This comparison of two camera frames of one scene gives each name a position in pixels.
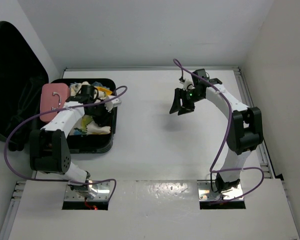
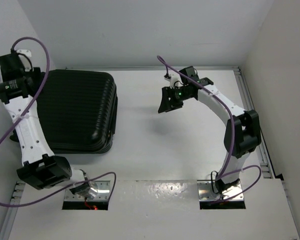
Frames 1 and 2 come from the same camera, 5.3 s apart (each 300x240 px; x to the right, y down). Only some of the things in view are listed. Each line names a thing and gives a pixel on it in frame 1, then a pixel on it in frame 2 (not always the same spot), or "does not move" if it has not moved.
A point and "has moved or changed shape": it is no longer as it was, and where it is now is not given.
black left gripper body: [99, 113] to [34, 76]
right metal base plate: [206, 192] does not move
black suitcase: [16, 75] has moved or changed shape
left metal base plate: [103, 190] does not move
